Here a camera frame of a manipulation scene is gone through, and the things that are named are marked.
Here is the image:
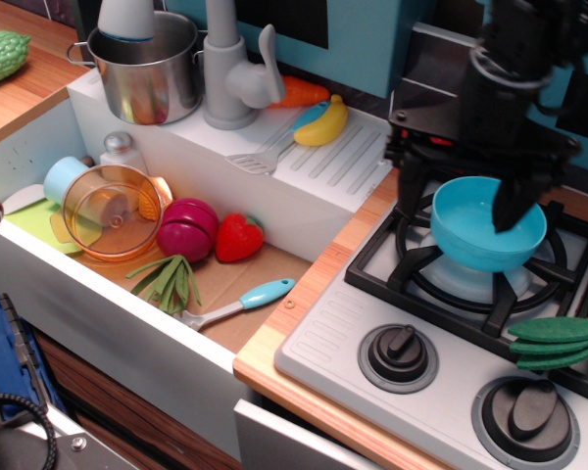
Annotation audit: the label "yellow toy banana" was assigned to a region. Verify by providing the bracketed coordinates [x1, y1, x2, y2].
[293, 94, 349, 147]

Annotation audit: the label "green cutting board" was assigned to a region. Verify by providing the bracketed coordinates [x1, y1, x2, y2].
[6, 200, 81, 255]

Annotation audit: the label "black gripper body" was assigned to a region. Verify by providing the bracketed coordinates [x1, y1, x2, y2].
[386, 48, 581, 186]

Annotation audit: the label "transparent orange plastic pot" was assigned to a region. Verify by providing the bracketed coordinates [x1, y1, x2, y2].
[60, 164, 172, 261]

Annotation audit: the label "grey toy faucet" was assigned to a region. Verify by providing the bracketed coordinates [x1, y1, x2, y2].
[203, 1, 286, 130]

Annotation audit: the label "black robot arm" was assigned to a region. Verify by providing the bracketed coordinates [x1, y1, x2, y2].
[386, 1, 588, 232]

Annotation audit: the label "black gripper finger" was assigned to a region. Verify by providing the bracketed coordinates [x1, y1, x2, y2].
[395, 154, 438, 219]
[492, 175, 549, 232]

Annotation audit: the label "blue handled toy utensil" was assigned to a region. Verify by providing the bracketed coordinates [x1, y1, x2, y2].
[172, 278, 296, 331]

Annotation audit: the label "red toy strawberry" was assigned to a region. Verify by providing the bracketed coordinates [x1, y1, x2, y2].
[216, 213, 265, 262]

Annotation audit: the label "black stove knob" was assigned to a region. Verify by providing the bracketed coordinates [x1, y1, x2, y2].
[358, 324, 439, 395]
[471, 377, 580, 469]

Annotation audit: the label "grey toy spatula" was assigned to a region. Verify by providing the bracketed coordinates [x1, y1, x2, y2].
[225, 124, 299, 175]

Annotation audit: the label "white salt shaker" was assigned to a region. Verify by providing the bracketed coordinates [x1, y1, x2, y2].
[100, 131, 148, 174]

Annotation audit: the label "stainless steel pot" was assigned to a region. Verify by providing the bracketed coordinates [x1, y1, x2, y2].
[67, 11, 203, 125]

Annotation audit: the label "magenta toy fruit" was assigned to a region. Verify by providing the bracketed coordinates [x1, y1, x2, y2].
[157, 198, 220, 263]

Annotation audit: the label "left black stove knob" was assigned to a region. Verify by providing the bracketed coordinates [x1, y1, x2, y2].
[358, 324, 439, 395]

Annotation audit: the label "orange toy carrot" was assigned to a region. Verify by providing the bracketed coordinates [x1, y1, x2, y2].
[269, 75, 331, 108]

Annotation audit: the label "black cable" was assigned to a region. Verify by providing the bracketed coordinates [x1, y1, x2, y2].
[0, 392, 58, 470]

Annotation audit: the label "green felt vegetable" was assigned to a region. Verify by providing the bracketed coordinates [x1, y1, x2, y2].
[509, 316, 588, 370]

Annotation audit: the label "grey toy stove top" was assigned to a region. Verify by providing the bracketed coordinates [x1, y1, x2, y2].
[274, 195, 588, 469]

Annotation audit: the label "blue plastic bowl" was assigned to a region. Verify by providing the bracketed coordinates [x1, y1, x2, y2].
[430, 176, 548, 272]

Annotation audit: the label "light blue toy cup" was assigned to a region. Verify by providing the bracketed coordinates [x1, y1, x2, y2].
[42, 157, 89, 204]

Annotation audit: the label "green toy bitter gourd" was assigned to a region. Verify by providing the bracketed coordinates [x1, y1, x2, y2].
[0, 30, 30, 81]

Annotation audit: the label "black stove grate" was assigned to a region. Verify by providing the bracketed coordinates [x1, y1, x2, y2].
[344, 163, 588, 407]

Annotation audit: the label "right black stove knob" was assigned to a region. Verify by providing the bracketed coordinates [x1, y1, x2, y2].
[471, 377, 580, 469]

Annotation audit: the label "green felt leaves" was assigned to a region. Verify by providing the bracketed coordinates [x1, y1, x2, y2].
[125, 255, 202, 316]

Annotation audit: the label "white blue bottle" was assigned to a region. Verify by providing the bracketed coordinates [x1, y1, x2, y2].
[97, 0, 155, 42]

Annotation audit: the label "yellow toy corn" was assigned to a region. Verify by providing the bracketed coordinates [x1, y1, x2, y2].
[138, 180, 161, 221]

